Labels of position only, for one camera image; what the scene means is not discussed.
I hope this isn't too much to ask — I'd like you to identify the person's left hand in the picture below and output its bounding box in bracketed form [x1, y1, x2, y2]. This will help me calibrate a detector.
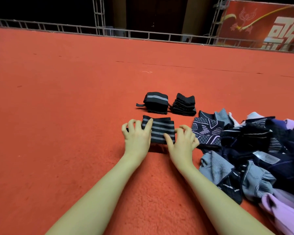
[121, 118, 154, 165]

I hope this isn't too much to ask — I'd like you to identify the person's right hand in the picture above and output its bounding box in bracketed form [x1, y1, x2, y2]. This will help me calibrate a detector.
[164, 125, 200, 172]

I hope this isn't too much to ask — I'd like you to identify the person's left forearm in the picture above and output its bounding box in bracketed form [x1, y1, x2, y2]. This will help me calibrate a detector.
[46, 156, 145, 235]

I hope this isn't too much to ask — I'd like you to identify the person's right forearm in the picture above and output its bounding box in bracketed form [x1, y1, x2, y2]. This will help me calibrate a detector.
[179, 164, 275, 235]

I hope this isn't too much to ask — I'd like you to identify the heap of dark patterned socks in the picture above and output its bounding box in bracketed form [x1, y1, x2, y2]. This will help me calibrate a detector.
[191, 108, 294, 235]

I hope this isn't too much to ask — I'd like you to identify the dark brown door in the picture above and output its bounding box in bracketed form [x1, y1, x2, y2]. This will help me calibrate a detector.
[126, 0, 187, 35]

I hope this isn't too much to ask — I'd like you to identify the grey metal truss tower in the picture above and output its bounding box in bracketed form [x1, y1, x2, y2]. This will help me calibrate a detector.
[92, 0, 107, 36]
[210, 0, 228, 44]

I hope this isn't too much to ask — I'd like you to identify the red banner with white print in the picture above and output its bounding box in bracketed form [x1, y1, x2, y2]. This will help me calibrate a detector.
[218, 0, 294, 51]

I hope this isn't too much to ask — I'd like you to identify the grey metal railing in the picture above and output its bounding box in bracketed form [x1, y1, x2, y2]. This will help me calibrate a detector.
[0, 17, 294, 53]

